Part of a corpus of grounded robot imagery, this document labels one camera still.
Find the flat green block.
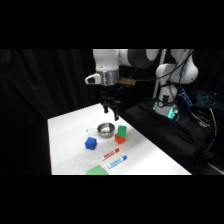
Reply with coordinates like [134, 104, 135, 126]
[85, 164, 110, 176]

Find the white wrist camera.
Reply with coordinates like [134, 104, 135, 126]
[84, 72, 102, 86]

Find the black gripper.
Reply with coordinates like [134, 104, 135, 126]
[99, 84, 122, 122]

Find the orange cube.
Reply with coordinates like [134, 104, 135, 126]
[114, 133, 127, 146]

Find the black curtain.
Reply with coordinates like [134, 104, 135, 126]
[0, 49, 224, 176]

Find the blue marker pen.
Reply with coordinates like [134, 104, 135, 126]
[106, 154, 128, 170]

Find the red marker pen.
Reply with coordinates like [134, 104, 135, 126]
[101, 147, 121, 162]

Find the yellow cable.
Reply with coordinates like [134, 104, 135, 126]
[209, 107, 218, 138]

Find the small metal pot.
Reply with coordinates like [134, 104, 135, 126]
[86, 122, 117, 139]

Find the blue cube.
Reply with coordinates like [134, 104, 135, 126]
[84, 136, 98, 151]

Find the green cube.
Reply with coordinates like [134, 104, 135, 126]
[116, 125, 128, 139]

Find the black robot stand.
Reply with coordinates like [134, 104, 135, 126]
[120, 99, 224, 176]

